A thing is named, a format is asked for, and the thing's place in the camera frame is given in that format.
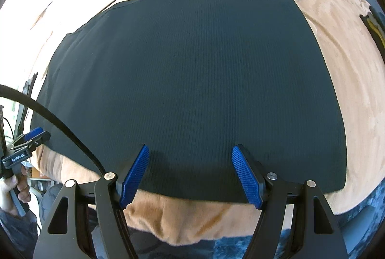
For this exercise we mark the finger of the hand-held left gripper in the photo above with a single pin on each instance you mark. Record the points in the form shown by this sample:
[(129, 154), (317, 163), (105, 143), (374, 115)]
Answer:
[(32, 133), (33, 141)]

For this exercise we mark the black printed folded shirt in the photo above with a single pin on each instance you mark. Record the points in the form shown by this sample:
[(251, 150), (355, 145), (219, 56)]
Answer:
[(379, 36)]

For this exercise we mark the person's left forearm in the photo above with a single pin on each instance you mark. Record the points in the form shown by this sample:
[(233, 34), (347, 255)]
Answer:
[(15, 235)]

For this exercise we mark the dark stand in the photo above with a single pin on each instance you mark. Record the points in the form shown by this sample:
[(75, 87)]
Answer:
[(28, 87)]

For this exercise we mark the blue mottled rug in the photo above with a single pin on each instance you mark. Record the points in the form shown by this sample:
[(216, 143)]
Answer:
[(352, 216)]

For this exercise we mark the yellow folded cloth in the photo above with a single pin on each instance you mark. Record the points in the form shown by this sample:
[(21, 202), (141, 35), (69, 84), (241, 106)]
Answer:
[(373, 25)]

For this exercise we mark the person's left hand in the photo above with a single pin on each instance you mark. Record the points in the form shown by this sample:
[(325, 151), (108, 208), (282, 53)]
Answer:
[(6, 195)]

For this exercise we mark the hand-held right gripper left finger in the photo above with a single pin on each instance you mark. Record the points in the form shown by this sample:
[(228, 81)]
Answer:
[(134, 177)]

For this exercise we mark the black t-shirt with floral trim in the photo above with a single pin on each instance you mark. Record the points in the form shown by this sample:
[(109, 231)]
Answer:
[(195, 66)]

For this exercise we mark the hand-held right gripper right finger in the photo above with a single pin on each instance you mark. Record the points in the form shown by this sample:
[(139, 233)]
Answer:
[(246, 177)]

